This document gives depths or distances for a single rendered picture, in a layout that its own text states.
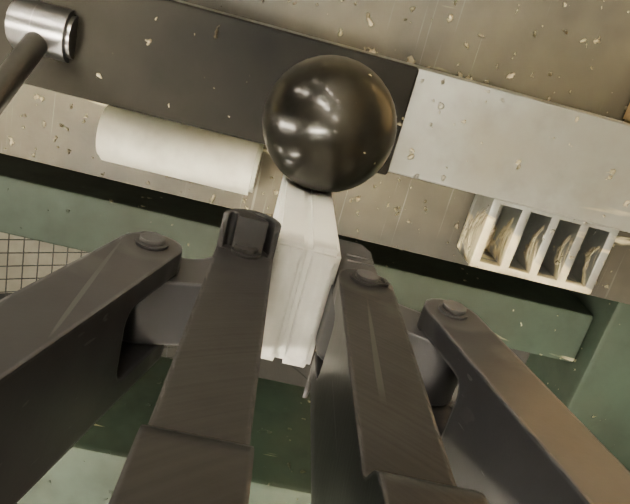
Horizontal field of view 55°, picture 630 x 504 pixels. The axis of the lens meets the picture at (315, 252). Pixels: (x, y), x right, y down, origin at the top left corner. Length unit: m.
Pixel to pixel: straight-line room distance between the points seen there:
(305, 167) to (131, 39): 0.14
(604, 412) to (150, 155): 0.36
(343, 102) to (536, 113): 0.16
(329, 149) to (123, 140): 0.17
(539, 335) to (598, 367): 0.04
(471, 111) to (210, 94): 0.12
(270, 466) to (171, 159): 0.19
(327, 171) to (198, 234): 0.25
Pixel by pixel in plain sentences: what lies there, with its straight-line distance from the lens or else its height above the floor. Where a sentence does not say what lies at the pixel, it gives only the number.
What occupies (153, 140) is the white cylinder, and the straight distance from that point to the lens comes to 0.31.
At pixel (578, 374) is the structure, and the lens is 0.47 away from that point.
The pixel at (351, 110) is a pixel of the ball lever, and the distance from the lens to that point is 0.16.
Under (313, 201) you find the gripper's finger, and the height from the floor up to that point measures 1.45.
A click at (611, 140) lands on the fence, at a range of 0.33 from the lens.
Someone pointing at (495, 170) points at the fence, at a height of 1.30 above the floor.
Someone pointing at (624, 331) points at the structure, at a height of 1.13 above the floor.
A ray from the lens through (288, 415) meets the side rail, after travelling 0.43.
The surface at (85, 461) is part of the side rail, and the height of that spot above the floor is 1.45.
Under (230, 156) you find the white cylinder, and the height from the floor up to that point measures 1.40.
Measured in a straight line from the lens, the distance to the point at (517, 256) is 0.36.
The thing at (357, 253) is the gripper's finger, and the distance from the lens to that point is 0.16.
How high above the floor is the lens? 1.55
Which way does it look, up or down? 37 degrees down
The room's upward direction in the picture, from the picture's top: 91 degrees counter-clockwise
